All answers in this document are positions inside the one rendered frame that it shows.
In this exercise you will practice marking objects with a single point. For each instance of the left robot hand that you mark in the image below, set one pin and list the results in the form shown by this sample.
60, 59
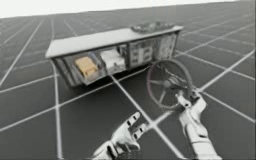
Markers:
127, 134

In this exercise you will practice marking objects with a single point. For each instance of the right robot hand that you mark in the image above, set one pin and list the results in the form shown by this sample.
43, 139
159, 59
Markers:
191, 108

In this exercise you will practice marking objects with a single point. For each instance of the dark steering wheel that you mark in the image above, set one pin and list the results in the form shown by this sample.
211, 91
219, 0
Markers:
169, 84

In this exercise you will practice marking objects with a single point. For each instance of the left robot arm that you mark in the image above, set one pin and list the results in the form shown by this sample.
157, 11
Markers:
102, 151

